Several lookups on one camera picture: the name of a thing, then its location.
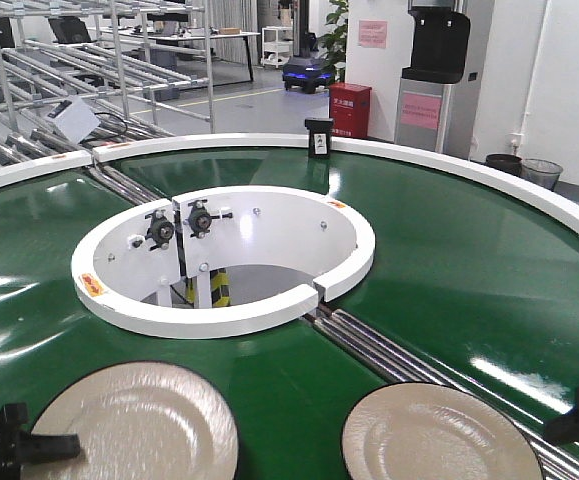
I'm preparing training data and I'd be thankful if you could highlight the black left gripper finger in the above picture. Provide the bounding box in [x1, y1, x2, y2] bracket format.
[18, 432, 81, 463]

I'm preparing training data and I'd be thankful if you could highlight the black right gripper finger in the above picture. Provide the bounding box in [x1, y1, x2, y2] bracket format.
[543, 418, 579, 445]

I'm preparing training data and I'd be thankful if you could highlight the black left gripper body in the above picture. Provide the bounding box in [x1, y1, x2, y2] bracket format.
[0, 403, 28, 479]

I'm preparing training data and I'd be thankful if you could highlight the beige textured plate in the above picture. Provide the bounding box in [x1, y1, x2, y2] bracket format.
[341, 382, 544, 479]
[22, 362, 239, 479]

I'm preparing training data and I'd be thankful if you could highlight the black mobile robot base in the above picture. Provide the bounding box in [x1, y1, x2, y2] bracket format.
[282, 56, 335, 94]

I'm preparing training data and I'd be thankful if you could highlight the white outer conveyor rim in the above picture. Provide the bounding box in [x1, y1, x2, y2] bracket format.
[0, 133, 579, 235]

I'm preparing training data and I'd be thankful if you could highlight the grey mesh waste bin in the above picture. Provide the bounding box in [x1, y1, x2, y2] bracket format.
[521, 158, 563, 191]

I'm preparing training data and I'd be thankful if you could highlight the black mesh waste bin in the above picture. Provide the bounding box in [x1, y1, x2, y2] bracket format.
[485, 153, 522, 177]

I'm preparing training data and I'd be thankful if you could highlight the grey water dispenser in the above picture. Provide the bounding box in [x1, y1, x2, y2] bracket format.
[395, 1, 471, 153]

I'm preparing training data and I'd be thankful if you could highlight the white box on rack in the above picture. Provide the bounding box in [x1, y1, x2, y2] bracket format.
[45, 96, 100, 143]

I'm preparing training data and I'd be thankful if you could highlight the metal roller rack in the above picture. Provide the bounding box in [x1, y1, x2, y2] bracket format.
[0, 0, 217, 175]

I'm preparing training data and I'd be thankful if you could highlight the red fire extinguisher box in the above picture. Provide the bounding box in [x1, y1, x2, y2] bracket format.
[329, 82, 372, 139]

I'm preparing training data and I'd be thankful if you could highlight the black sensor box on rim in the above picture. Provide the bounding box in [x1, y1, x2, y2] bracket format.
[304, 118, 334, 159]

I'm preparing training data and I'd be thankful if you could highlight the office desk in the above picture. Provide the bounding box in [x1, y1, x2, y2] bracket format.
[99, 27, 261, 84]

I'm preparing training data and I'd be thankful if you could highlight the green leafy plant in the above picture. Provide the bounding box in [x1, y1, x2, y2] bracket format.
[319, 0, 349, 82]

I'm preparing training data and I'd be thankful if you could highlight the white rolling cart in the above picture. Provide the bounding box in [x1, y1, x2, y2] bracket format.
[260, 26, 293, 69]

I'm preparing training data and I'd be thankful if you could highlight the left black bearing mount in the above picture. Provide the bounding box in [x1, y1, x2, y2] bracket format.
[145, 210, 175, 251]

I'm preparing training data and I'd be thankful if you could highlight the black bearing mount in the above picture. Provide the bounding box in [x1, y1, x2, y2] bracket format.
[145, 210, 175, 251]
[184, 199, 234, 239]

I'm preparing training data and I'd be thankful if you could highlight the white inner conveyor ring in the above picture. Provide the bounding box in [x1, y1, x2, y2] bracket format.
[71, 185, 377, 340]

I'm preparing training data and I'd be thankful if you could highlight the right black bearing mount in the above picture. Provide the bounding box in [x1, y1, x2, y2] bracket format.
[184, 199, 234, 239]

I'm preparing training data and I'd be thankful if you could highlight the pink wall notice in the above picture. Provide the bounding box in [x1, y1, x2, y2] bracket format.
[358, 20, 388, 49]

